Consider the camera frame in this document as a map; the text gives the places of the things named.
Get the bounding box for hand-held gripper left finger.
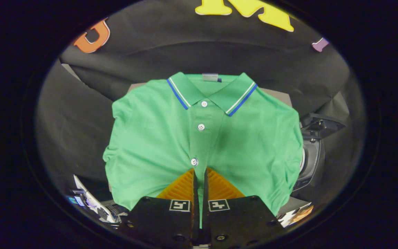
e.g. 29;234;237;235
118;168;199;247

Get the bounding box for green polo shirt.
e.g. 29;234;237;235
102;72;304;229

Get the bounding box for orange white printed sheet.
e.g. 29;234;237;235
278;203;314;228

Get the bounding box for printed paper sheets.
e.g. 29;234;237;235
68;175;129;224

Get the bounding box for grey cabinet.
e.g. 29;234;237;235
108;82;313;216

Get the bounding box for dark grey washing machine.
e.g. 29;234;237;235
292;137;325;192

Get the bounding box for black backdrop cloth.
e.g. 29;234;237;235
35;0;367;208

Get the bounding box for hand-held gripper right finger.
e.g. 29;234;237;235
203;167;284;247

